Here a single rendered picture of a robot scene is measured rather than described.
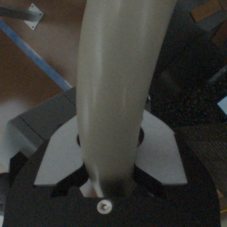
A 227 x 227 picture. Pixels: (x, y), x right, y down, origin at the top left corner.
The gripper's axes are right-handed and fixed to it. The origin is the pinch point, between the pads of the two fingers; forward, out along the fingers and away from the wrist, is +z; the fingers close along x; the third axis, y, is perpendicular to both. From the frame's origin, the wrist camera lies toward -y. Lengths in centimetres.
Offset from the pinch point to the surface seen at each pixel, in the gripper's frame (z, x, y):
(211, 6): 95, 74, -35
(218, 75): 21.9, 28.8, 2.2
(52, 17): 123, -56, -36
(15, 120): 30, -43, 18
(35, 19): 126, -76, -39
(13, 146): 27, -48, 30
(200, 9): 96, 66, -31
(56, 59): 118, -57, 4
